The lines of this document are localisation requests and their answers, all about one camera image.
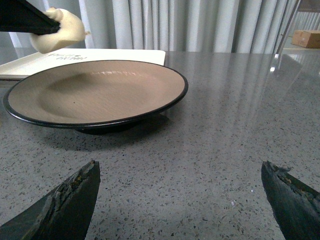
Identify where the beige plate with black rim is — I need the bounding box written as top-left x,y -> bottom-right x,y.
3,60 -> 189,132

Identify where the brown cardboard box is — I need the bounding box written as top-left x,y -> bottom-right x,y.
291,30 -> 320,49

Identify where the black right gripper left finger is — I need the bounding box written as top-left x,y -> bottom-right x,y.
0,161 -> 101,240

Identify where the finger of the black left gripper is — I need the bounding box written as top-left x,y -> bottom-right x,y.
0,0 -> 60,35

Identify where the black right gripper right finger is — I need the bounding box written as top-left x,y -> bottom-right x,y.
261,161 -> 320,240

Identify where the cream bear print tray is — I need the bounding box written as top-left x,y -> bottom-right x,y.
0,48 -> 166,81

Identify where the white steamed bun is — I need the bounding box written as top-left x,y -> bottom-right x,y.
30,7 -> 88,54

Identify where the grey pleated curtain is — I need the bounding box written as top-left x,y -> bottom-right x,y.
0,0 -> 320,54

